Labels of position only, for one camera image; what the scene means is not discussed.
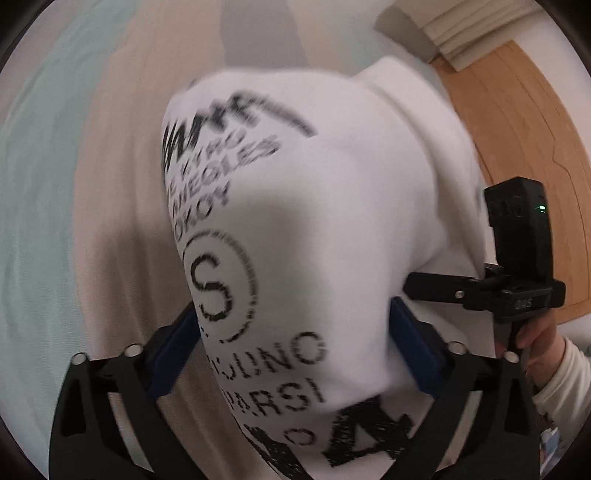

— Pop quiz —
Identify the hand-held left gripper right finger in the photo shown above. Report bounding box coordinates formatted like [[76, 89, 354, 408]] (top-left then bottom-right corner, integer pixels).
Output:
[[389, 296, 541, 480]]

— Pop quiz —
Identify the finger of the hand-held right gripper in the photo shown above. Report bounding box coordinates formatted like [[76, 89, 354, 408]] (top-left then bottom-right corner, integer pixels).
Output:
[[404, 271, 485, 305]]

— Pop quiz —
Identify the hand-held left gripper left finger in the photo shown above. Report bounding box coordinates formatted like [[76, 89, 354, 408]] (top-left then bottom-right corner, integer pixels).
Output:
[[48, 302, 206, 480]]

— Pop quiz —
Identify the white printed shirt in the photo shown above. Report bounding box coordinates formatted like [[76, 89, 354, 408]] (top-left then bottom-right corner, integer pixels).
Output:
[[157, 55, 497, 480]]

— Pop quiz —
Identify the person's right forearm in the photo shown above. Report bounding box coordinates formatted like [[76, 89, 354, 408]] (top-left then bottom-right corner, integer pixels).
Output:
[[531, 335, 591, 437]]

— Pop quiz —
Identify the person's right hand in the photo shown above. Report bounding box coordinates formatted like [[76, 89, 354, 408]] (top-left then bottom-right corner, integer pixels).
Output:
[[494, 310, 568, 384]]

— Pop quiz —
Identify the striped bed sheet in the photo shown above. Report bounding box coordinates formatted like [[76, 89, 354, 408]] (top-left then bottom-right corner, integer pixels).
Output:
[[0, 0, 435, 480]]

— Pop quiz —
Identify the folded cream curtain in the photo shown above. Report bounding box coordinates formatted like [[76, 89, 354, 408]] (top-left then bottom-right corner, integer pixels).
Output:
[[374, 0, 513, 72]]

